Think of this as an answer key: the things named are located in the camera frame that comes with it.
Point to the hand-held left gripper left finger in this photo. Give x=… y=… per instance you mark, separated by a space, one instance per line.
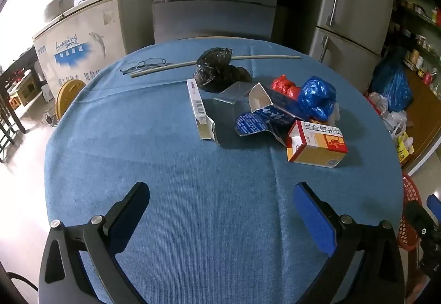
x=132 y=207

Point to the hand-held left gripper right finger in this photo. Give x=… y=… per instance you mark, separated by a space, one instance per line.
x=311 y=218

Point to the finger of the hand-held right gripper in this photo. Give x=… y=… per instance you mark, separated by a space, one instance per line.
x=418 y=221
x=434 y=205

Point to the red plastic basket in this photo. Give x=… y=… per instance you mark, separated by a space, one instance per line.
x=410 y=187

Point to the torn blue carton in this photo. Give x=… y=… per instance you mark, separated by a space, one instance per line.
x=255 y=121

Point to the small blue plastic bag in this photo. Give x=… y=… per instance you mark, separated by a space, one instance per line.
x=317 y=97

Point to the narrow white box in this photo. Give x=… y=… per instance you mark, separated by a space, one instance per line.
x=197 y=100

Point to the red plastic bag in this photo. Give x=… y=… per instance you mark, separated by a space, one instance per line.
x=282 y=85

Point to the black plastic bag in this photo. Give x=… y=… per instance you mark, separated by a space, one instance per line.
x=210 y=66

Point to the yellow shopping bag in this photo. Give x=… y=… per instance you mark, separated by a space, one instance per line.
x=405 y=149

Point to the wooden partition panel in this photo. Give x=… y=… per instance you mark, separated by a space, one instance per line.
x=423 y=118

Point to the white plastic bags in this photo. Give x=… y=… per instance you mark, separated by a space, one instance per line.
x=396 y=121

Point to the yellow round stool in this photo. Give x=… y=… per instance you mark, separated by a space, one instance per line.
x=69 y=97

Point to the large blue sack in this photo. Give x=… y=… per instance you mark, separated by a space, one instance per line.
x=396 y=83

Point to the eyeglasses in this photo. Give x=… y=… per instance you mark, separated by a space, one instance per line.
x=139 y=64

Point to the cardboard box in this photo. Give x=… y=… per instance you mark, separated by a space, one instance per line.
x=27 y=92

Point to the thin wooden stick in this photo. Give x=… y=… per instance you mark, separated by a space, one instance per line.
x=275 y=56

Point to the dark wooden table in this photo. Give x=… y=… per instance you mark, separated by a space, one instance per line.
x=10 y=80

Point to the white chest freezer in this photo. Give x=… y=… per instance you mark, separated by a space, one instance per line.
x=103 y=25

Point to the shelf of goods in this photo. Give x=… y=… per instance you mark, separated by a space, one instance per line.
x=420 y=7

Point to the grey metal pot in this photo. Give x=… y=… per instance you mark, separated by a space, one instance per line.
x=58 y=6

